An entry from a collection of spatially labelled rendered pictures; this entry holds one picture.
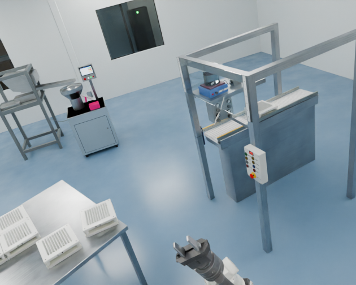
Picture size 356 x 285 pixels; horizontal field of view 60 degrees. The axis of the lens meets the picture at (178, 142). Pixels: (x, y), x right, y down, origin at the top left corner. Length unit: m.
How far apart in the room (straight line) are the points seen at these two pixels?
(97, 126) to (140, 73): 3.00
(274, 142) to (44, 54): 5.62
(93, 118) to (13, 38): 3.21
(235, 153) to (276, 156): 0.60
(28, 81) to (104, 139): 1.57
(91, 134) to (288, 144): 3.08
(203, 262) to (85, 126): 4.29
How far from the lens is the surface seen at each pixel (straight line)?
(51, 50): 7.66
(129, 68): 7.79
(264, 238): 2.98
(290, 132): 3.68
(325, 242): 3.22
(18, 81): 5.87
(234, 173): 3.37
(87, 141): 5.29
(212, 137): 3.10
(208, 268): 1.12
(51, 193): 3.07
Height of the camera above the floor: 2.39
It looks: 29 degrees down
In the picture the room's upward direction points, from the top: 14 degrees counter-clockwise
